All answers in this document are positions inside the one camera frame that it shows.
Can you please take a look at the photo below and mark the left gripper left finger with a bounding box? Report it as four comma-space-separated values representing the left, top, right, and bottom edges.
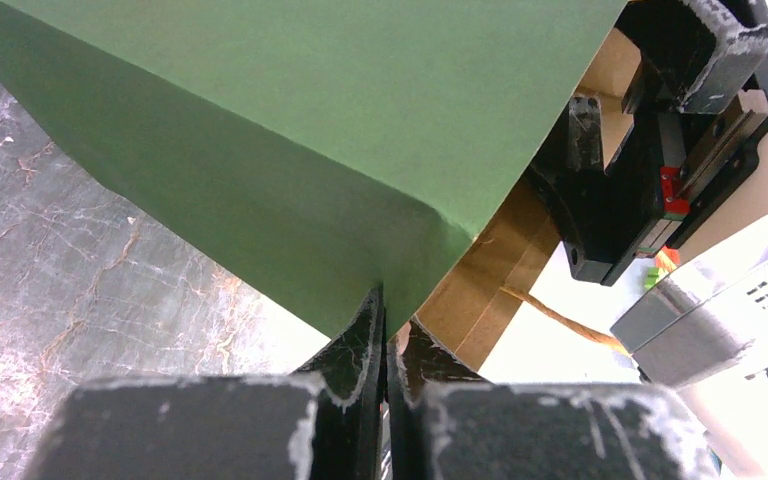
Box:
27, 288, 384, 479

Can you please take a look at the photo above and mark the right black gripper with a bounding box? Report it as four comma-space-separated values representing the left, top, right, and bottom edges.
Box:
526, 0, 768, 286

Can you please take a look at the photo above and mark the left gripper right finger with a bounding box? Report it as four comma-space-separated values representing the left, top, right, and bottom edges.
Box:
387, 321, 719, 479

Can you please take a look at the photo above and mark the green paper bag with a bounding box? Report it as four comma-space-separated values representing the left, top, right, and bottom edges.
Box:
0, 1, 624, 336

